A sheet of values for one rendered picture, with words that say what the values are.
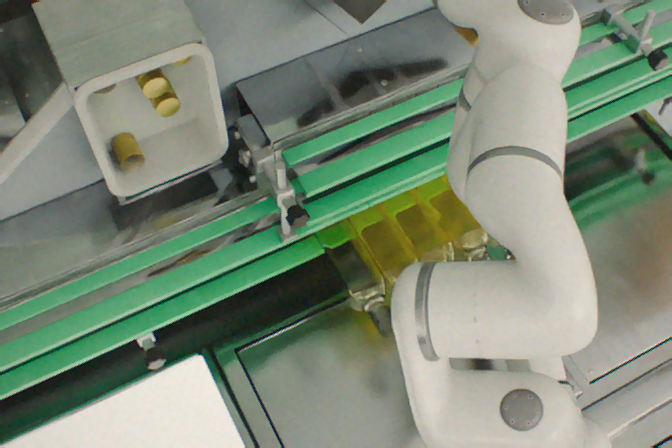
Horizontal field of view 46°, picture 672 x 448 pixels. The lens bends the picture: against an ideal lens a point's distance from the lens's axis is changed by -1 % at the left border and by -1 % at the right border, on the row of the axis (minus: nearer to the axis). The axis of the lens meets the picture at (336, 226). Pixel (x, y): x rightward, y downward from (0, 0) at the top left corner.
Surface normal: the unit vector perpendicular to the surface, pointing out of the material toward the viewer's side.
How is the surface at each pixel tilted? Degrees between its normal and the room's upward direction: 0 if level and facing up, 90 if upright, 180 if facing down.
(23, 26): 90
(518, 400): 101
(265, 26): 0
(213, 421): 90
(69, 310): 90
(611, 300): 91
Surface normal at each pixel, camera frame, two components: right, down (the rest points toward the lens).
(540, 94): 0.26, -0.55
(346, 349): 0.01, -0.53
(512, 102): -0.33, -0.64
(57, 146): 0.47, 0.75
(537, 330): -0.33, 0.40
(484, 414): -0.36, -0.28
